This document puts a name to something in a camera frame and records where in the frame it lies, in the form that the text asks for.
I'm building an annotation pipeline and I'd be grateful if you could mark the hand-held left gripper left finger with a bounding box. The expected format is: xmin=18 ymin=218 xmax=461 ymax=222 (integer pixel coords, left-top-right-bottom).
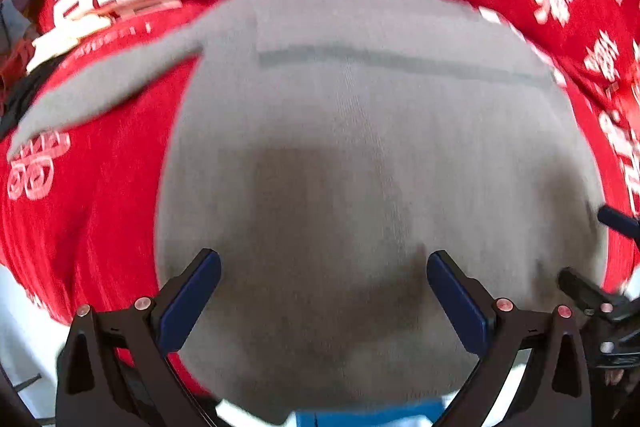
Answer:
xmin=54 ymin=248 xmax=223 ymax=427

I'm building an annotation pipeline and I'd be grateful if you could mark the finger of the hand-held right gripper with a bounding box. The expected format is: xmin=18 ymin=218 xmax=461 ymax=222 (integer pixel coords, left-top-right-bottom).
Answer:
xmin=597 ymin=205 xmax=640 ymax=251
xmin=557 ymin=267 xmax=632 ymax=324

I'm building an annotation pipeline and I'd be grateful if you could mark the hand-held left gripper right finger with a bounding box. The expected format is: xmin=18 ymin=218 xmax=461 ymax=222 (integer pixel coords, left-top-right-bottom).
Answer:
xmin=426 ymin=250 xmax=594 ymax=427

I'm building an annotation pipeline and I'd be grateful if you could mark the grey sweater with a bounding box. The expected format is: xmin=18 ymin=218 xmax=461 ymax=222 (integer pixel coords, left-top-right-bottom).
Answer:
xmin=6 ymin=0 xmax=608 ymax=426

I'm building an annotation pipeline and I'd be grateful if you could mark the pile of clothes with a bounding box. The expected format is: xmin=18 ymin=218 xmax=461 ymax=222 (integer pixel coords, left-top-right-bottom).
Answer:
xmin=0 ymin=0 xmax=56 ymax=140

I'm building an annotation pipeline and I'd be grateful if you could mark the person's right hand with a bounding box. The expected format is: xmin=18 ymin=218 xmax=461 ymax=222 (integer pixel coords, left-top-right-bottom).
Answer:
xmin=604 ymin=368 xmax=640 ymax=408

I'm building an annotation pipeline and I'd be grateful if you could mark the blue cloth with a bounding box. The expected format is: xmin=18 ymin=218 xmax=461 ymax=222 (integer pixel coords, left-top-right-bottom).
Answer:
xmin=294 ymin=398 xmax=447 ymax=427

